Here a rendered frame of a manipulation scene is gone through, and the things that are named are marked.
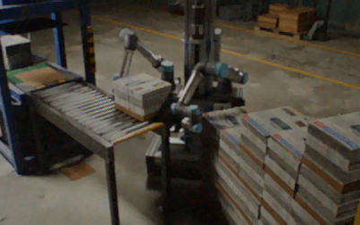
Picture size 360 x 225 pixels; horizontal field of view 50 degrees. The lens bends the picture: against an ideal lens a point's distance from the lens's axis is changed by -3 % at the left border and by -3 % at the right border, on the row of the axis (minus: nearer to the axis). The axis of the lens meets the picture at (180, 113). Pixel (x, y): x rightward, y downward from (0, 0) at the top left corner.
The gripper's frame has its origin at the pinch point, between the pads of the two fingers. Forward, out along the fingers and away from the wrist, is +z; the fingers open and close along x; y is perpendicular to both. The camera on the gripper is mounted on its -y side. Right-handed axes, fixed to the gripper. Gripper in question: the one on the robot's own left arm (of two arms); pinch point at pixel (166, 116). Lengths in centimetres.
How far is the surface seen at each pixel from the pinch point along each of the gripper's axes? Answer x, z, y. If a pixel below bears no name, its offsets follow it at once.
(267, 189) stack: 16, -107, -5
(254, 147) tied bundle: 10, -91, 14
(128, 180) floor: 9, 45, -78
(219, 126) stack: -10.1, -45.0, 4.5
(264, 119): -1, -89, 28
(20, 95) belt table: 66, 122, -1
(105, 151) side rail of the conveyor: 62, -10, -2
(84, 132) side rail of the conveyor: 62, 17, 2
